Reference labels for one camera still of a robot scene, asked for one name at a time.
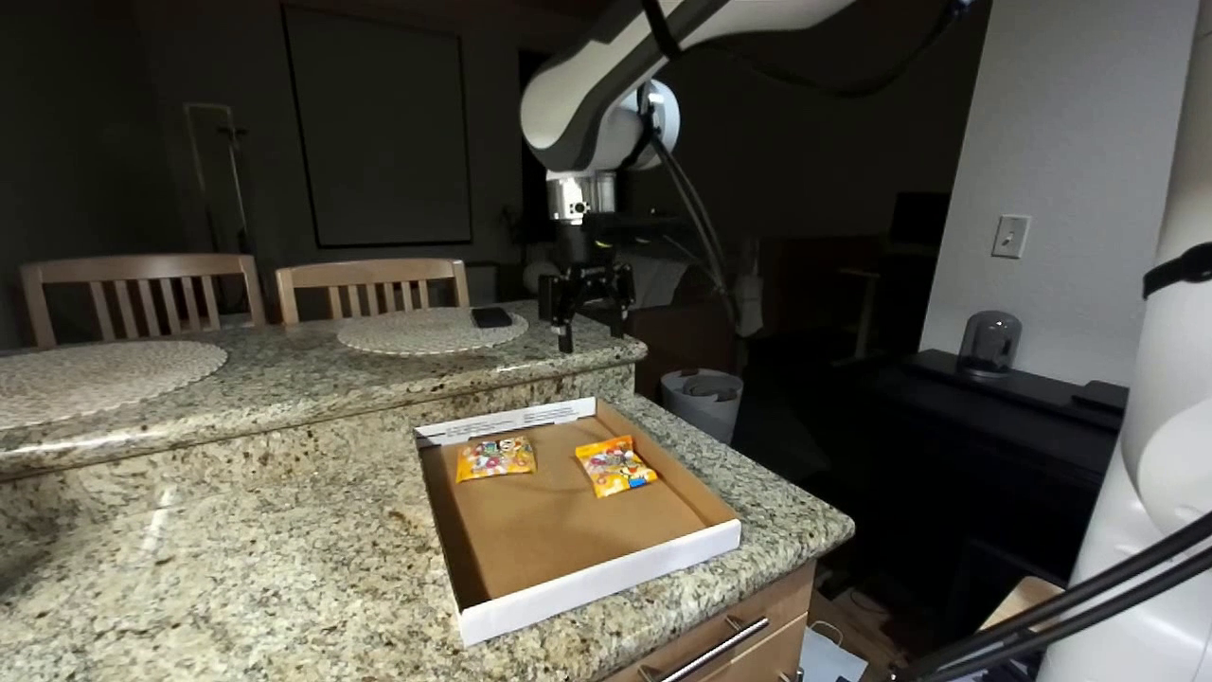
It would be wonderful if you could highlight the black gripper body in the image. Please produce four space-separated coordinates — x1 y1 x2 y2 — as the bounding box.
537 228 636 324

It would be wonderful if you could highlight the yellow cartoon snack sachet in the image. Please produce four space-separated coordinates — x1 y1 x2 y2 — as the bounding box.
573 436 657 500

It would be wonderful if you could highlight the white yellow snack sachet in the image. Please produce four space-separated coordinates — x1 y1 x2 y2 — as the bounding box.
453 436 537 486

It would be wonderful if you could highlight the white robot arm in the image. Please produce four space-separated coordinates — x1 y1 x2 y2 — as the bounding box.
520 0 851 352

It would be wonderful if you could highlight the shallow cardboard box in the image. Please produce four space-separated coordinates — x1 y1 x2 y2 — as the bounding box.
416 397 741 644

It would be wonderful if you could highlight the black small device on mat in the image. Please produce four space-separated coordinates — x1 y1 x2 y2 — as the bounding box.
470 305 513 330

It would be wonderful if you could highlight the round woven placemat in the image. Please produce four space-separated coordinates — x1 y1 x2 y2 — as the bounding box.
336 305 527 354
0 340 229 431

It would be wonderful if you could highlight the white trash bin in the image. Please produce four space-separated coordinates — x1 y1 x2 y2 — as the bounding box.
659 366 741 443

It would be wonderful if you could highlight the wooden chair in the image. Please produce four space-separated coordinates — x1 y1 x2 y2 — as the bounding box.
18 252 267 347
277 257 470 324

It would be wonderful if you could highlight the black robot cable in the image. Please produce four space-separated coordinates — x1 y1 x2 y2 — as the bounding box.
636 87 751 332

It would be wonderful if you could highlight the dark wall screen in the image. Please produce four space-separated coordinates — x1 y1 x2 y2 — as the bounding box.
283 8 475 246

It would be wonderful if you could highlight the white wall outlet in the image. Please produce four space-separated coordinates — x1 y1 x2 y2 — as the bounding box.
994 210 1032 260

